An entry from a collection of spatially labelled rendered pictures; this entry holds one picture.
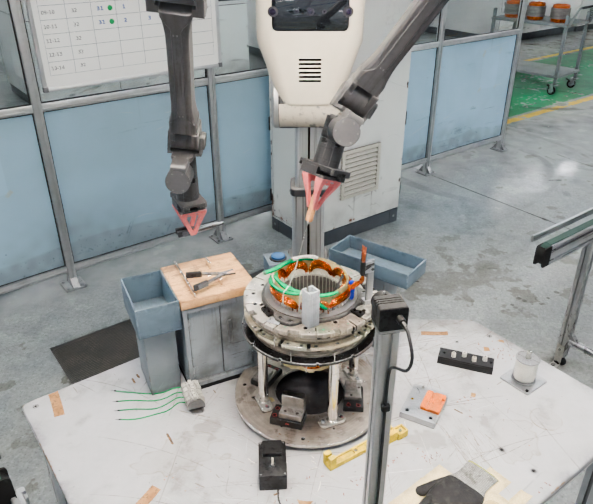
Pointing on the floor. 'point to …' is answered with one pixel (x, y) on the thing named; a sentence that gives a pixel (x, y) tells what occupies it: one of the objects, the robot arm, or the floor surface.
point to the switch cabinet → (365, 167)
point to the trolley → (559, 51)
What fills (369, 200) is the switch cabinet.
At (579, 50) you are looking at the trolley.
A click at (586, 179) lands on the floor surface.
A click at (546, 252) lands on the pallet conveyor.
